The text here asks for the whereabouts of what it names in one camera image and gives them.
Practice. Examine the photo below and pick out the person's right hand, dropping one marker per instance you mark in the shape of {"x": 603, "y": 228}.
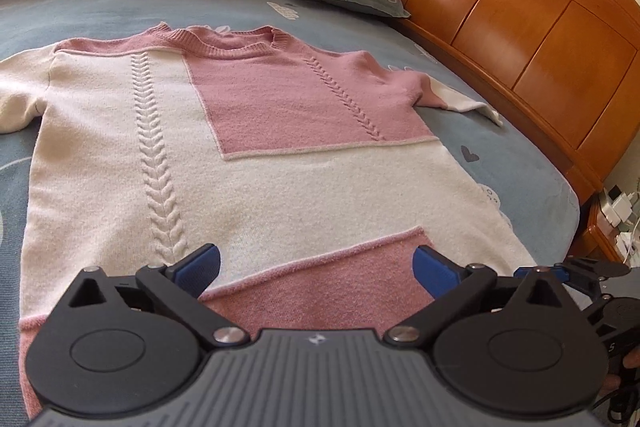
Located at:
{"x": 630, "y": 363}

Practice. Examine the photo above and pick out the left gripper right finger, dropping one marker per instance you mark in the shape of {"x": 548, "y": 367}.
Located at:
{"x": 455, "y": 290}

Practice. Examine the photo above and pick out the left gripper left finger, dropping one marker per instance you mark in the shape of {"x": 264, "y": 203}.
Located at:
{"x": 174, "y": 292}

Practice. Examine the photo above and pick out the wooden headboard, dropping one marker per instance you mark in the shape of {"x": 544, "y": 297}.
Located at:
{"x": 565, "y": 72}

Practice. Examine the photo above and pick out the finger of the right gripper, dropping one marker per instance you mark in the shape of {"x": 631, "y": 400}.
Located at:
{"x": 542, "y": 273}

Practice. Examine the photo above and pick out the teal floral bed sheet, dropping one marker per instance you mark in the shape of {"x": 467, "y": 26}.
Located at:
{"x": 541, "y": 206}

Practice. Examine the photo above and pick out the pink and cream sweater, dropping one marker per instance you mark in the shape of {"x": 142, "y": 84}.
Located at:
{"x": 310, "y": 170}

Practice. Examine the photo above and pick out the wooden nightstand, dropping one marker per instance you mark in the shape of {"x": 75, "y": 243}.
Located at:
{"x": 595, "y": 237}

